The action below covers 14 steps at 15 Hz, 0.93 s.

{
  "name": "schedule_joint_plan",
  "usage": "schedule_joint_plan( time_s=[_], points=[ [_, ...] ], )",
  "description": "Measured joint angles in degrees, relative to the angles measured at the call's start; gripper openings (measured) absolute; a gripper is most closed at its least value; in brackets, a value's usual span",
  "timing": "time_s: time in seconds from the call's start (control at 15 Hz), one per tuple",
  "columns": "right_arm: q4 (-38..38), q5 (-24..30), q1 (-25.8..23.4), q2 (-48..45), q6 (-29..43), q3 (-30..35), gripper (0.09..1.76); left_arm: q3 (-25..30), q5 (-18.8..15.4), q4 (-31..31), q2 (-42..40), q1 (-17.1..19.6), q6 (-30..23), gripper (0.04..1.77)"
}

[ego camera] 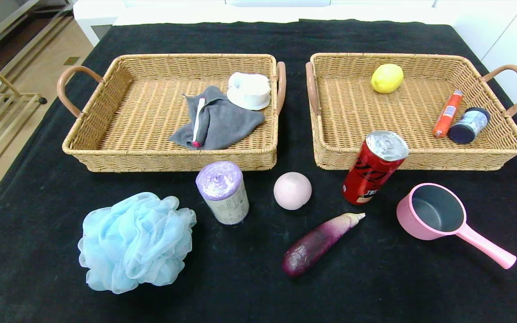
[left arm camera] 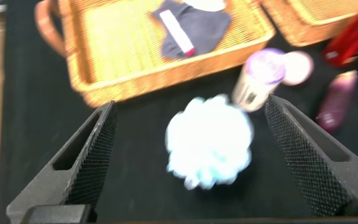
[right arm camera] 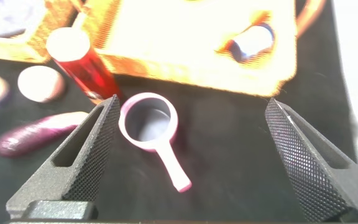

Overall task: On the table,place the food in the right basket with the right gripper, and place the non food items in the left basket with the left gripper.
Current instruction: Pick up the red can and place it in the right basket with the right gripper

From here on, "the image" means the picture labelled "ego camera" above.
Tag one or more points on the pale pink round fruit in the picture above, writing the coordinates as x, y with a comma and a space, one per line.
292, 190

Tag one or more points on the purple eggplant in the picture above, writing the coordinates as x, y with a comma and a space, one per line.
312, 246

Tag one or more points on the red cola can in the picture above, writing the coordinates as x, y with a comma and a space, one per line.
370, 175

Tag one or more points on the grey microfibre towel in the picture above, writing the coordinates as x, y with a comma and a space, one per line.
227, 125

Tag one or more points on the purple garbage bag roll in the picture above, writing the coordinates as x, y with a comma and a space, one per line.
225, 197

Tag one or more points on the white marker pink cap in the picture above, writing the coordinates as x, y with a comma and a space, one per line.
198, 123

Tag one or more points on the light blue bath pouf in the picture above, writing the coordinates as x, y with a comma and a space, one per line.
133, 242

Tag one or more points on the yellow lemon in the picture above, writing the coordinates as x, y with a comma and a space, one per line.
386, 78

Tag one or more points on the pink toy saucepan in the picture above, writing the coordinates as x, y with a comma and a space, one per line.
407, 220

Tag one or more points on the orange sausage stick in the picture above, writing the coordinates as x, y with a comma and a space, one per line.
448, 113

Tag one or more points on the small can dark blue lid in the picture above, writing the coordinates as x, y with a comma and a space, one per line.
469, 125

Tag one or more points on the white table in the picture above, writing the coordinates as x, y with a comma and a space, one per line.
97, 13

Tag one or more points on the wooden rolling rack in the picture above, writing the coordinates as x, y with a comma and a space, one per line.
18, 94

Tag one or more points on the wooden shelf unit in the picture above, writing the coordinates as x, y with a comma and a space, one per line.
20, 36

